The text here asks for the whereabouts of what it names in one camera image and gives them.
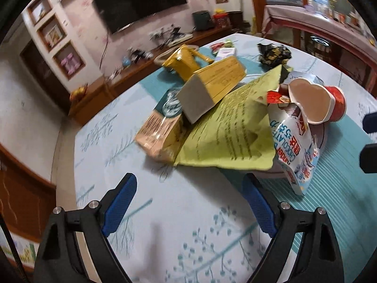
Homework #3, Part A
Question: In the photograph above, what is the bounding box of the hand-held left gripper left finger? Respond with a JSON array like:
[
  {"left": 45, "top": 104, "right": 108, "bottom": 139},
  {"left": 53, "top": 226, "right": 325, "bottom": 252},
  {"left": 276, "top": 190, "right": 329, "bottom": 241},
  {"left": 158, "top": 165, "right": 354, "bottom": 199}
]
[{"left": 34, "top": 172, "right": 139, "bottom": 283}]

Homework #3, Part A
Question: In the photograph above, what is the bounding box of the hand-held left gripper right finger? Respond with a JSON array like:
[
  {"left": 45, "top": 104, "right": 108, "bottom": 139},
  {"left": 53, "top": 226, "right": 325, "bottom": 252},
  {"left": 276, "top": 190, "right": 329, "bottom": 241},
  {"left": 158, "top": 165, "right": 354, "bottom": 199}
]
[{"left": 242, "top": 172, "right": 345, "bottom": 283}]

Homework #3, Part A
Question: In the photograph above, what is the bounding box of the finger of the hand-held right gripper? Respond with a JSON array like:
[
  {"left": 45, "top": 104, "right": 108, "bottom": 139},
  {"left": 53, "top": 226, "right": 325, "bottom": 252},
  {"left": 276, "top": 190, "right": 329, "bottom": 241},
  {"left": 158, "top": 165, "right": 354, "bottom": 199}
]
[
  {"left": 363, "top": 113, "right": 377, "bottom": 133},
  {"left": 360, "top": 144, "right": 377, "bottom": 174}
]

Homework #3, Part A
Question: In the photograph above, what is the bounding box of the red plastic cup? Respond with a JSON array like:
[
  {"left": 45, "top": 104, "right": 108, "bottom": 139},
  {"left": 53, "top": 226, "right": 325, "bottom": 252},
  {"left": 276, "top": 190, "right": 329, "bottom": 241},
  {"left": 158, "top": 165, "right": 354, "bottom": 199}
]
[{"left": 324, "top": 85, "right": 346, "bottom": 122}]

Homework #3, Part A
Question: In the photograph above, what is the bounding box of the heart-shaped pink cup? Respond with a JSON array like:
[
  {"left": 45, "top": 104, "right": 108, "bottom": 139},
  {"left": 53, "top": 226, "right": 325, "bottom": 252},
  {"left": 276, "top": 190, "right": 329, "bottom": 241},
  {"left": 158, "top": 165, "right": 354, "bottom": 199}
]
[{"left": 287, "top": 78, "right": 336, "bottom": 124}]

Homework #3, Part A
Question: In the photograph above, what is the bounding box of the white printed snack wrapper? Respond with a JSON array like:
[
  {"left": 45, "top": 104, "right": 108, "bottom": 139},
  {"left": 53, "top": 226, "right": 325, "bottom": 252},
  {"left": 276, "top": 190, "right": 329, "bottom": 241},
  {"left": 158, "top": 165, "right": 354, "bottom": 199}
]
[{"left": 266, "top": 90, "right": 321, "bottom": 196}]

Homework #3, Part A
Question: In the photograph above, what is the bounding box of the white packet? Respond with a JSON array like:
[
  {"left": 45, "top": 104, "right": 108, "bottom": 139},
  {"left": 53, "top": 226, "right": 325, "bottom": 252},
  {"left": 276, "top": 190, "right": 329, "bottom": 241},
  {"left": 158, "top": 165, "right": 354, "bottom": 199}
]
[{"left": 290, "top": 70, "right": 326, "bottom": 87}]

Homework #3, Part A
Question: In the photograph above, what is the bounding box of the tan and teal carton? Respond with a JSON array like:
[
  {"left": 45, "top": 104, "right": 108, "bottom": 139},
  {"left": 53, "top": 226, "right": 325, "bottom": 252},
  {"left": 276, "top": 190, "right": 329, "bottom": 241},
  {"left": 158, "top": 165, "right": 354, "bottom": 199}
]
[{"left": 135, "top": 88, "right": 192, "bottom": 162}]

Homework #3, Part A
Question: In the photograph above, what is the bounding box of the yellow-green printed pouch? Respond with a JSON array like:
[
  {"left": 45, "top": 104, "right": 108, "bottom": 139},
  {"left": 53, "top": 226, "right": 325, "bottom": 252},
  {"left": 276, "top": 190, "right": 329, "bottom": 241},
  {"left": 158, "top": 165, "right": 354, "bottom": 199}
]
[{"left": 174, "top": 64, "right": 292, "bottom": 171}]

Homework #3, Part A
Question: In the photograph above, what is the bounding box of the black and gold wrapper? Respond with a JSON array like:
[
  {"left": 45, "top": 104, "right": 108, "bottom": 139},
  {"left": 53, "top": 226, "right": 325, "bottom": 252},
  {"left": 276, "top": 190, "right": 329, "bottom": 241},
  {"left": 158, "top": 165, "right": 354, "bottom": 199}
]
[{"left": 257, "top": 43, "right": 292, "bottom": 65}]

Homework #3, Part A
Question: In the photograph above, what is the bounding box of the yellow carton with grey end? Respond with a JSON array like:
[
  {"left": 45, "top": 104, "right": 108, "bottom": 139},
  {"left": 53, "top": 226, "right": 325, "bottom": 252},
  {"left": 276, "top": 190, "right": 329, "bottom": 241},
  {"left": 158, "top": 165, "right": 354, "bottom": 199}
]
[{"left": 176, "top": 57, "right": 246, "bottom": 124}]

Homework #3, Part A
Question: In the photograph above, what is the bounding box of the yellow stand-up pouch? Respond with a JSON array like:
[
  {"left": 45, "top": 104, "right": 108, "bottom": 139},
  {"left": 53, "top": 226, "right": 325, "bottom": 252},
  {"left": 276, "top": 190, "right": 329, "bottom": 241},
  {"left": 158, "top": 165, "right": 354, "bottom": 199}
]
[{"left": 162, "top": 44, "right": 214, "bottom": 81}]

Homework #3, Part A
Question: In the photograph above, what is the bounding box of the white lavender carton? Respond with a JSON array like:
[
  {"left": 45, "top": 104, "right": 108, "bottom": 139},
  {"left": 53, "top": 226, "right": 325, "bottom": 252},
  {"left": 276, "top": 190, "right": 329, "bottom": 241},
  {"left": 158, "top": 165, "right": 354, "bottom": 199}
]
[{"left": 214, "top": 47, "right": 237, "bottom": 62}]

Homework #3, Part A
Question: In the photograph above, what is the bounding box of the red and green packet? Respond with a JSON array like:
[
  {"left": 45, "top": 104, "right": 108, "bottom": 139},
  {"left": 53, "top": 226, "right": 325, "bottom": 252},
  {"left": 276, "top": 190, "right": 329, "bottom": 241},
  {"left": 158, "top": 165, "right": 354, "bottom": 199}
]
[{"left": 210, "top": 41, "right": 234, "bottom": 50}]

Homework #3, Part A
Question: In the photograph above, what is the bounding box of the table with white-teal cloth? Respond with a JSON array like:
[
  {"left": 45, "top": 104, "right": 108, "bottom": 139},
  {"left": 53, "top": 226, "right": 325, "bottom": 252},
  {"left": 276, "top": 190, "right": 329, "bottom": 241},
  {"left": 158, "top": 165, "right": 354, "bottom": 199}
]
[{"left": 74, "top": 32, "right": 377, "bottom": 283}]

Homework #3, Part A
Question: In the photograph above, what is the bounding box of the steel pot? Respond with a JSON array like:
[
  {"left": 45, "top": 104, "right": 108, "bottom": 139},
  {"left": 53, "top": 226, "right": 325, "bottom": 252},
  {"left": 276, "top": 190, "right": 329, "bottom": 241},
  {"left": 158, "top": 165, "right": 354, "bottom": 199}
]
[{"left": 309, "top": 35, "right": 333, "bottom": 54}]

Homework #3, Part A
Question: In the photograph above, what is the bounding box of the small wooden side cabinet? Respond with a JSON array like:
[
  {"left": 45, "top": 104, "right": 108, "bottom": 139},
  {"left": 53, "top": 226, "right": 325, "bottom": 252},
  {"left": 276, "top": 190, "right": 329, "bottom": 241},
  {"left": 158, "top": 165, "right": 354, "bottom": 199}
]
[{"left": 69, "top": 81, "right": 117, "bottom": 126}]

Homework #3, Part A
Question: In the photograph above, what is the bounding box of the fruit basket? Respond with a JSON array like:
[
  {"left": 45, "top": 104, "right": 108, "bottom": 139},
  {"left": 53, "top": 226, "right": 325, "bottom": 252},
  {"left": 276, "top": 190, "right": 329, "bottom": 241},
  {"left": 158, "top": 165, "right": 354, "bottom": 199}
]
[{"left": 70, "top": 84, "right": 89, "bottom": 101}]

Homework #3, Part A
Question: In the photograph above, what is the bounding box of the long wooden television cabinet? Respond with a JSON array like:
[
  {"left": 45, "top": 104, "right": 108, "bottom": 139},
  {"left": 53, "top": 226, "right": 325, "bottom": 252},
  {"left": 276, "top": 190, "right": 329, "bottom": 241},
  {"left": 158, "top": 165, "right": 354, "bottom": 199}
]
[{"left": 104, "top": 26, "right": 233, "bottom": 95}]

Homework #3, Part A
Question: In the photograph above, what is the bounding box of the dark doorway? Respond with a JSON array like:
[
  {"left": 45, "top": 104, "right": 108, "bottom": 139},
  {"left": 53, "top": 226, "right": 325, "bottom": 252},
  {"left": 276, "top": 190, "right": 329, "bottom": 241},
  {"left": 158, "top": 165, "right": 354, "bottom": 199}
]
[{"left": 20, "top": 40, "right": 71, "bottom": 118}]

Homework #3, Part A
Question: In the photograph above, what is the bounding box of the dark brown bin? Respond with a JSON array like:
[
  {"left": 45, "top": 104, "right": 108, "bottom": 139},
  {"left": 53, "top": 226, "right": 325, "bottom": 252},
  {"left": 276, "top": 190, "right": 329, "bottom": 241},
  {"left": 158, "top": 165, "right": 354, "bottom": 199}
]
[{"left": 229, "top": 11, "right": 244, "bottom": 28}]

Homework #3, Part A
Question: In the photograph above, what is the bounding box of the white set-top device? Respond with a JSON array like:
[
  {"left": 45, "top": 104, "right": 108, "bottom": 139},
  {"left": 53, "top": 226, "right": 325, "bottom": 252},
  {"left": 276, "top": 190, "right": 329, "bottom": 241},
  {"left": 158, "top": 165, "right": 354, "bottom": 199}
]
[{"left": 168, "top": 34, "right": 193, "bottom": 48}]

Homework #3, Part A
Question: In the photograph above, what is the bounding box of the dark green heater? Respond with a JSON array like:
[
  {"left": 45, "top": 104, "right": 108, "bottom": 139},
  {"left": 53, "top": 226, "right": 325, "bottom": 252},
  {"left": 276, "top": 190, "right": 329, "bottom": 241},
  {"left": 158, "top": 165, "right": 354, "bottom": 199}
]
[{"left": 193, "top": 11, "right": 213, "bottom": 31}]

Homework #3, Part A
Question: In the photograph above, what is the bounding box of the black flat television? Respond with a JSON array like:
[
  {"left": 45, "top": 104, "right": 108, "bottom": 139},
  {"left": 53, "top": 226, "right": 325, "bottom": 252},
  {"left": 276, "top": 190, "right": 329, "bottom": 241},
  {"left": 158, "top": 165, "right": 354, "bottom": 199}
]
[{"left": 93, "top": 0, "right": 188, "bottom": 34}]

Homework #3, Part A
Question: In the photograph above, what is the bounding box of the colourful wall poster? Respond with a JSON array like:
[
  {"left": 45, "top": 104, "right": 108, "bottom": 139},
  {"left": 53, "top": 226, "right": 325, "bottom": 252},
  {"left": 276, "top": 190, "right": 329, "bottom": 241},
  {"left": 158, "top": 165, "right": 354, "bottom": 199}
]
[{"left": 0, "top": 236, "right": 39, "bottom": 269}]

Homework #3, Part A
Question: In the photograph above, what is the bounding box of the wall niche with pink items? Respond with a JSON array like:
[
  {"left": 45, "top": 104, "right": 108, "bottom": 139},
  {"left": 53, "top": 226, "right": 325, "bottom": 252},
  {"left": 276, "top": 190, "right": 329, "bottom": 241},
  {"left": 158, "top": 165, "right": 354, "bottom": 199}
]
[{"left": 53, "top": 43, "right": 86, "bottom": 80}]

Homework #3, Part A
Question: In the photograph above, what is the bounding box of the wall niche with photo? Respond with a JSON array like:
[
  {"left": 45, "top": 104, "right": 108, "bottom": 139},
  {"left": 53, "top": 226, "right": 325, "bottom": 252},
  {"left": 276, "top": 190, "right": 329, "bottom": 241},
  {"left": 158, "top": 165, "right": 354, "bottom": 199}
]
[{"left": 38, "top": 16, "right": 67, "bottom": 50}]

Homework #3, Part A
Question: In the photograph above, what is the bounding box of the wall niche with white paper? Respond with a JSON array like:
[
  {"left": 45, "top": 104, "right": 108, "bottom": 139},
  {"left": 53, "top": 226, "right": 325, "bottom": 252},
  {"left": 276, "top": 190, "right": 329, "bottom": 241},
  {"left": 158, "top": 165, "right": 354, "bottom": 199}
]
[{"left": 28, "top": 0, "right": 55, "bottom": 25}]

